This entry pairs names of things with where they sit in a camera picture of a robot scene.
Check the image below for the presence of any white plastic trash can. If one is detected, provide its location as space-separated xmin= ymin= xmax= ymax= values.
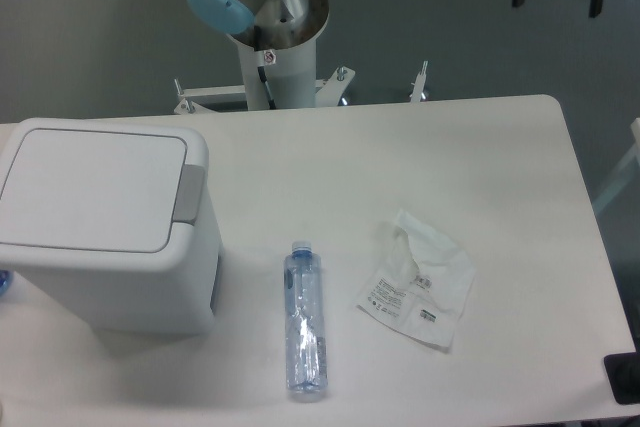
xmin=1 ymin=118 xmax=222 ymax=335

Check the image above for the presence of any white pedestal base frame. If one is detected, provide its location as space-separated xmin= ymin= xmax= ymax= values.
xmin=174 ymin=60 xmax=429 ymax=115

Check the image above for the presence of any black device at table edge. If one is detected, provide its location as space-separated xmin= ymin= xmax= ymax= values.
xmin=604 ymin=352 xmax=639 ymax=405

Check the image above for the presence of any white trash can lid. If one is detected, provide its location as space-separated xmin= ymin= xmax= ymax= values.
xmin=0 ymin=127 xmax=189 ymax=254

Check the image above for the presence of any white plastic tissue packet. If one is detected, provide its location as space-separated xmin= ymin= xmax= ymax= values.
xmin=356 ymin=210 xmax=476 ymax=352

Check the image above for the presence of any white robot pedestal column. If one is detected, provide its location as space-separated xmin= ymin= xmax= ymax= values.
xmin=236 ymin=40 xmax=316 ymax=111

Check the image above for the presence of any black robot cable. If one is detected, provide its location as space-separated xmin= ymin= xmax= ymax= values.
xmin=252 ymin=25 xmax=278 ymax=111

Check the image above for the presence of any grey lid push button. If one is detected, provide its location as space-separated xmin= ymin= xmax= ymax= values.
xmin=172 ymin=164 xmax=206 ymax=225

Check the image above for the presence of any white frame at right edge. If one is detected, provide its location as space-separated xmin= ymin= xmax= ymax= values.
xmin=592 ymin=118 xmax=639 ymax=216

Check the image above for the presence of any clear plastic water bottle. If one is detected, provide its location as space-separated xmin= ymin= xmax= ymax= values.
xmin=283 ymin=241 xmax=328 ymax=402

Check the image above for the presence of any blue object behind trash can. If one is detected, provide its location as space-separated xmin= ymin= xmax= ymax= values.
xmin=0 ymin=270 xmax=13 ymax=296

